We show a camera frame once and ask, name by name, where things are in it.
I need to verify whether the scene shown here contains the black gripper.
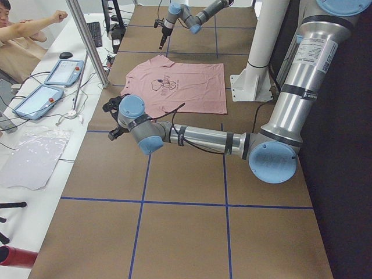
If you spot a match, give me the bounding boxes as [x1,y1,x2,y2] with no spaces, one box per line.
[108,126,128,141]
[159,26,171,49]

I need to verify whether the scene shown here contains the pink Snoopy t-shirt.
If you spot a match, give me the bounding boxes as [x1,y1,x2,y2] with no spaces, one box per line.
[120,55,227,117]

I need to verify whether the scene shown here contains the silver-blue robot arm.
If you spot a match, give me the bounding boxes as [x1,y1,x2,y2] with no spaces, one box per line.
[154,0,234,50]
[103,1,371,184]

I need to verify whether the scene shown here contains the black device on desk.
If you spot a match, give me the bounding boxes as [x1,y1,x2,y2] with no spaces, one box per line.
[108,24,126,53]

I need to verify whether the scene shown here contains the black keyboard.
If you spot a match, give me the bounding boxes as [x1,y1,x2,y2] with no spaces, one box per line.
[87,22,102,48]

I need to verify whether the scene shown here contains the far blue teach pendant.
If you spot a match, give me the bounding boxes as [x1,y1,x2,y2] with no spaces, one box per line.
[44,59,84,86]

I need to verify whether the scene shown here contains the blue teach pendant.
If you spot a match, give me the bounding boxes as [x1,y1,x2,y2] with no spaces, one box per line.
[12,85,64,120]
[44,59,84,86]

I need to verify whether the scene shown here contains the near blue teach pendant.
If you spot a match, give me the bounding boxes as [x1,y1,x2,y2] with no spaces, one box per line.
[12,85,64,120]

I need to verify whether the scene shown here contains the clear plastic bag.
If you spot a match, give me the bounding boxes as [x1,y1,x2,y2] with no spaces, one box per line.
[1,126,73,191]

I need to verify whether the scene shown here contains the black computer mouse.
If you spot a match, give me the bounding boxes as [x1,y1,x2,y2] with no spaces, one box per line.
[59,52,73,59]

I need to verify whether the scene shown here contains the seated person beige shirt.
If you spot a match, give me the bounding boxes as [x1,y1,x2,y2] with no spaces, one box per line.
[1,1,67,83]

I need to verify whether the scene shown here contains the black tripod legs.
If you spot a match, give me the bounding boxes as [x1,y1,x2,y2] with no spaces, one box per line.
[1,201,27,245]

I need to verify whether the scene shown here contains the red cylinder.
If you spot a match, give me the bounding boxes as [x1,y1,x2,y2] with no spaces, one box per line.
[1,245,38,269]

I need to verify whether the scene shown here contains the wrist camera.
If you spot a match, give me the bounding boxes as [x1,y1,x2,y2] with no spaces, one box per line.
[102,96,122,115]
[153,18,163,28]

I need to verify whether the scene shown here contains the aluminium frame post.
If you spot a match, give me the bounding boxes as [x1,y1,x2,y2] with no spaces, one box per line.
[66,0,109,88]

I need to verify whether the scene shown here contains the white camera mast pedestal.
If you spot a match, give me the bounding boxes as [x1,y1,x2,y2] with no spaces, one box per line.
[230,0,289,102]

